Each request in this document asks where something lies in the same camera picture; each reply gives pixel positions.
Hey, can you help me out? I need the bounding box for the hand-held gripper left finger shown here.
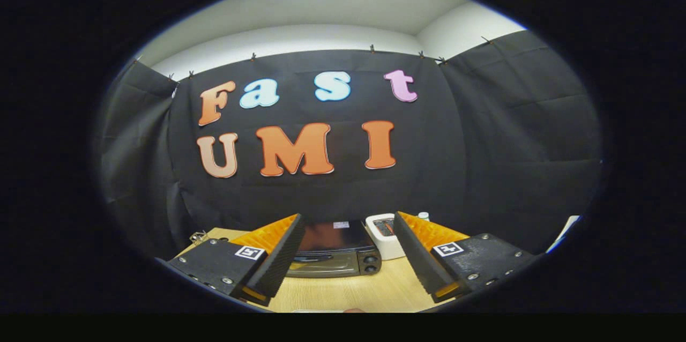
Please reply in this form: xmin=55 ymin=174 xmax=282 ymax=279
xmin=166 ymin=213 xmax=306 ymax=308

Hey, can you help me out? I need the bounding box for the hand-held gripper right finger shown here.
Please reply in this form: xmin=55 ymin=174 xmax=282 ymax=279
xmin=394 ymin=211 xmax=536 ymax=305

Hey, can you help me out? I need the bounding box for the black toaster oven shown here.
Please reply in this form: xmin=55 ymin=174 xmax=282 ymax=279
xmin=284 ymin=220 xmax=382 ymax=278

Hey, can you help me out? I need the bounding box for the white pop-up toaster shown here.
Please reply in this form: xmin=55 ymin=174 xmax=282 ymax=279
xmin=366 ymin=213 xmax=406 ymax=261

